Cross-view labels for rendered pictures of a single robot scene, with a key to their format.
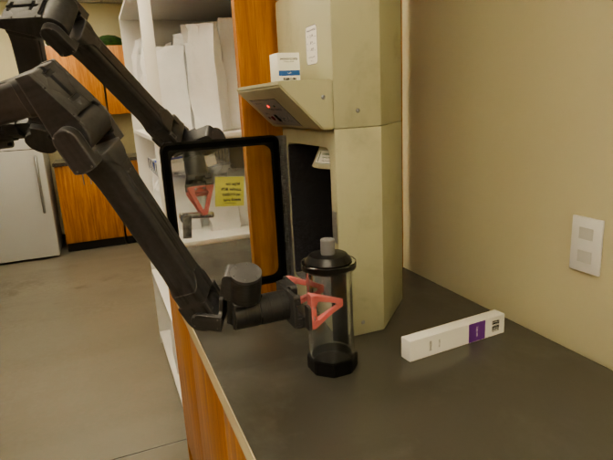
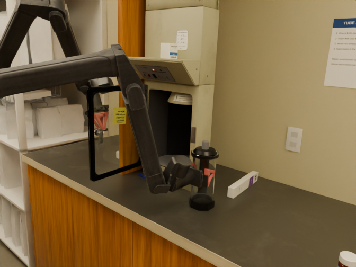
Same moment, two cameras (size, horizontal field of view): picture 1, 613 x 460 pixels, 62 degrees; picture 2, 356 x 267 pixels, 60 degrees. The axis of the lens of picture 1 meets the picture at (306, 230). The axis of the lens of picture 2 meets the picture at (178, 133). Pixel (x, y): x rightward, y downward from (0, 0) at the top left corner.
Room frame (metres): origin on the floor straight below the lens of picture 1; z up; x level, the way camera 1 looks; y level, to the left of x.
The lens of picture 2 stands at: (0.00, 0.61, 1.53)
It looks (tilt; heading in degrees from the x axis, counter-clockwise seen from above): 14 degrees down; 331
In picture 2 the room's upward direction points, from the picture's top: 2 degrees clockwise
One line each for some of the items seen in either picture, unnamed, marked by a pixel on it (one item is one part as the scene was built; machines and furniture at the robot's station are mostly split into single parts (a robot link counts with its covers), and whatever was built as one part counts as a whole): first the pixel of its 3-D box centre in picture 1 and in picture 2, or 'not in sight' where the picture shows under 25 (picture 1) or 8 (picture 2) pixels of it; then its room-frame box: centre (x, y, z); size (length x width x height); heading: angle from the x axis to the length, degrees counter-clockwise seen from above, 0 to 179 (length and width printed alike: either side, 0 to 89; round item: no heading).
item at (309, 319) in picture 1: (316, 304); (204, 174); (0.91, -0.01, 1.09); 0.09 x 0.07 x 0.07; 111
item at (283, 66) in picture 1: (285, 68); (169, 51); (1.16, 0.03, 1.54); 0.05 x 0.05 x 0.06; 23
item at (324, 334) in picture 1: (330, 311); (203, 177); (0.96, -0.04, 1.06); 0.11 x 0.11 x 0.21
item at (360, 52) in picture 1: (353, 159); (186, 99); (1.27, -0.13, 1.33); 0.32 x 0.25 x 0.77; 22
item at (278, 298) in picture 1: (275, 306); (185, 177); (0.92, 0.07, 1.09); 0.10 x 0.07 x 0.07; 21
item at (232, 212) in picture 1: (227, 216); (117, 130); (1.30, 0.20, 1.19); 0.30 x 0.01 x 0.40; 113
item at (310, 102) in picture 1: (280, 106); (160, 70); (1.20, 0.04, 1.46); 0.32 x 0.12 x 0.10; 22
